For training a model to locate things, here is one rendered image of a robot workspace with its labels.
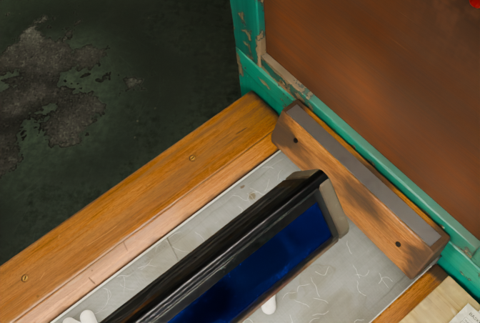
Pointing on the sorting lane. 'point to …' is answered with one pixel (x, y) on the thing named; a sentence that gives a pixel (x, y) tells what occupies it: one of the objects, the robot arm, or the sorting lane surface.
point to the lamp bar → (246, 257)
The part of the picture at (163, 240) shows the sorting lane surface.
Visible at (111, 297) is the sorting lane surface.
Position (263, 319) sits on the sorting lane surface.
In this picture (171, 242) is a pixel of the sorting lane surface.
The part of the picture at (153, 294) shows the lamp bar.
